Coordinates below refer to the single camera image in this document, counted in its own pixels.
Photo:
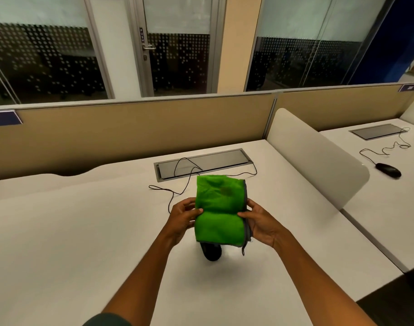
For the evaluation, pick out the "person's right hand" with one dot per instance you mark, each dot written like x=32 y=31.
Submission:
x=265 y=224

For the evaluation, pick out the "person's left hand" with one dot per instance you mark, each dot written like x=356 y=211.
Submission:
x=178 y=223

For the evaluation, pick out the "person's left thumb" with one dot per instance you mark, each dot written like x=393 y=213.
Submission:
x=195 y=213

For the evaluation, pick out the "person's left middle finger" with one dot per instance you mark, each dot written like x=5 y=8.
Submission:
x=185 y=206

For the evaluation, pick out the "person's right thumb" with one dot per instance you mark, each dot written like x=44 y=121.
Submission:
x=245 y=215

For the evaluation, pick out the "green microfiber cloth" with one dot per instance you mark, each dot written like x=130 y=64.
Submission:
x=220 y=210

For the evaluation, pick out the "person's right forearm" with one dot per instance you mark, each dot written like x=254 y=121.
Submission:
x=315 y=285

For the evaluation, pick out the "person's left forearm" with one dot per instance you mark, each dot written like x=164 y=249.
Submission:
x=136 y=285

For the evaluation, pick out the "black computer mouse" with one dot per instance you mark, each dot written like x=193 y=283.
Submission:
x=388 y=170
x=211 y=251

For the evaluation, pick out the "beige desk partition panel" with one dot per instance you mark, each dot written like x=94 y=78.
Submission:
x=343 y=105
x=125 y=132

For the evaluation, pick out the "dotted glass window panel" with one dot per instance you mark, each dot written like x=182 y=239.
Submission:
x=312 y=42
x=47 y=50

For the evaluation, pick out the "blue partition label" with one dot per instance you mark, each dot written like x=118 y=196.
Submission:
x=409 y=87
x=3 y=118

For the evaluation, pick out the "glass door with metal frame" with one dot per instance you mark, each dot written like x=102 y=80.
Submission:
x=175 y=45

